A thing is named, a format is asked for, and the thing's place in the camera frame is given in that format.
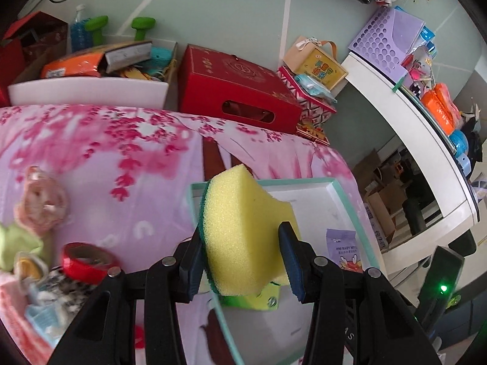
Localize blue face mask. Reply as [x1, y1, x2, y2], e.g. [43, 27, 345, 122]
[25, 286, 73, 347]

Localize leopard print scrunchie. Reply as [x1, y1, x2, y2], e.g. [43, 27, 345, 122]
[35, 266, 96, 307]

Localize purple baby wipes pack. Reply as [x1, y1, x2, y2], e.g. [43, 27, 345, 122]
[326, 229, 363, 273]

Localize red tape roll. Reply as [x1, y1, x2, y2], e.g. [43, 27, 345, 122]
[61, 242, 120, 286]

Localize green tissue pack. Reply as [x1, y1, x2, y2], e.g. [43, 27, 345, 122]
[219, 283, 281, 311]

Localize green microfiber cloth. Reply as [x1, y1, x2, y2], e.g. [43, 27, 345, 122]
[0, 222, 52, 272]

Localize yellow green sponge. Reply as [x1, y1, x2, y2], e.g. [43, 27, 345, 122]
[198, 165, 300, 297]

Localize pink lace scrunchie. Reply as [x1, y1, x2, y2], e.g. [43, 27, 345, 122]
[14, 166, 68, 237]

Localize pink white fluffy towel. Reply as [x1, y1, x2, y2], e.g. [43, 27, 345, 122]
[1, 271, 53, 364]

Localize white curved desk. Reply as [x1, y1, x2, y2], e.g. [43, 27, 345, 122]
[342, 52, 480, 273]

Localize cardboard milk carton box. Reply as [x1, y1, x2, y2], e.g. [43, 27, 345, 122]
[365, 184, 408, 251]

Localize teal white shallow box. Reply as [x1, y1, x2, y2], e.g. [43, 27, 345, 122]
[211, 178, 382, 364]

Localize cartoon printed bed sheet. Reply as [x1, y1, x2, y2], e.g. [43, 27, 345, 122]
[1, 105, 376, 271]

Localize orange snack packet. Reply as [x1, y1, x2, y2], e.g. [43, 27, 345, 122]
[421, 83, 461, 136]

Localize red white patterned box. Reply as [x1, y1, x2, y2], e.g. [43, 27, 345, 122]
[276, 65, 337, 146]

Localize blue wipes packet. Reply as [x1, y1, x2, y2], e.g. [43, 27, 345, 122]
[294, 74, 338, 104]

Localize purple perforated basket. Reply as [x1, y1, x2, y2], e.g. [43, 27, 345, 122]
[348, 7, 425, 83]

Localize yellow gift carry box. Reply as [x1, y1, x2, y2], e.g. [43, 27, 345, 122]
[282, 36, 348, 91]

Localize white storage box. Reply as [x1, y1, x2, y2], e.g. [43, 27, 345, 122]
[7, 60, 177, 110]

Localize orange cardboard box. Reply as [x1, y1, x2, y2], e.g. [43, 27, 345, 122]
[40, 45, 110, 79]

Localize large red gift box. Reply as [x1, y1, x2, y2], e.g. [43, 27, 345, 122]
[177, 44, 302, 134]

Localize teal toy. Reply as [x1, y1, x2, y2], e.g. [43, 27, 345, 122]
[145, 46, 173, 76]

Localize dark red open box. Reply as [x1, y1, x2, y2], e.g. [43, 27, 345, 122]
[0, 11, 68, 107]

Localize blue water bottle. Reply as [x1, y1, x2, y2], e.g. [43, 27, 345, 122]
[69, 4, 93, 53]

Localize green dumbbell left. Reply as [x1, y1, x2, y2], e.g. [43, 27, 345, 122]
[84, 16, 109, 46]

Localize green dumbbell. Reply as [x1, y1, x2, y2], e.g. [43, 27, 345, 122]
[131, 16, 156, 41]
[84, 16, 109, 46]

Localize green dumbbell right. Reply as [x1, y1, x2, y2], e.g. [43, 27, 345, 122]
[131, 16, 156, 41]

